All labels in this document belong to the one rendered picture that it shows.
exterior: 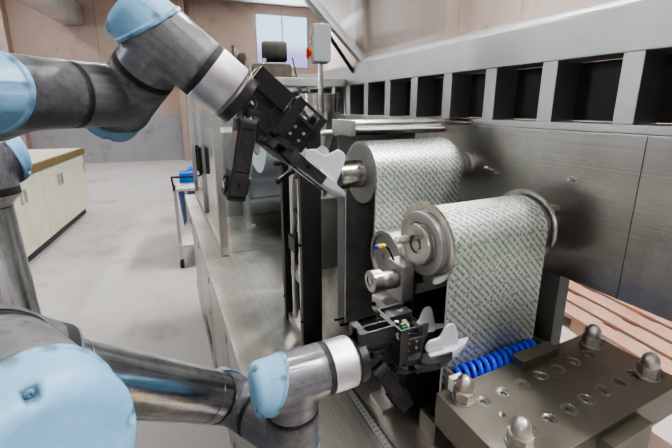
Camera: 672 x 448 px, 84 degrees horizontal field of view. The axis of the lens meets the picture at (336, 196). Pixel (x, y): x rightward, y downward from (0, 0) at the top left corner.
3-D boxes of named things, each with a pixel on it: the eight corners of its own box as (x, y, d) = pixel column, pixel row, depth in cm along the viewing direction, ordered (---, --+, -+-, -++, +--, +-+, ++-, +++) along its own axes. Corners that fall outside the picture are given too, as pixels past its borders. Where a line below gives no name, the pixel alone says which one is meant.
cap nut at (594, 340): (576, 342, 74) (579, 321, 73) (587, 337, 75) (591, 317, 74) (595, 352, 71) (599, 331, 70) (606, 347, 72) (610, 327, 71)
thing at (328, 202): (298, 260, 145) (294, 111, 132) (331, 255, 151) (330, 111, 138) (311, 275, 133) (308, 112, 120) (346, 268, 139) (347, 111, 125)
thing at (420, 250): (424, 274, 64) (400, 251, 70) (433, 272, 64) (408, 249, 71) (432, 236, 61) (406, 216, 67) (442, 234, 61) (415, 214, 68)
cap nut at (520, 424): (498, 439, 52) (502, 412, 51) (516, 429, 54) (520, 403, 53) (521, 460, 49) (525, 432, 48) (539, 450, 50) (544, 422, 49)
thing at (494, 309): (440, 376, 67) (447, 281, 62) (529, 341, 76) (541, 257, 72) (441, 377, 66) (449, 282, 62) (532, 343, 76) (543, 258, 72)
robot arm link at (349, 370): (337, 406, 52) (315, 370, 60) (365, 396, 54) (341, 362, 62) (337, 360, 51) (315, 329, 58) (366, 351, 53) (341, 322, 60)
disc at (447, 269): (397, 261, 75) (404, 191, 70) (399, 260, 75) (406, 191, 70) (447, 300, 62) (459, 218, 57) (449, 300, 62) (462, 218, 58)
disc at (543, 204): (488, 242, 85) (499, 180, 80) (489, 242, 85) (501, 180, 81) (546, 273, 72) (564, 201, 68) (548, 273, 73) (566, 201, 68)
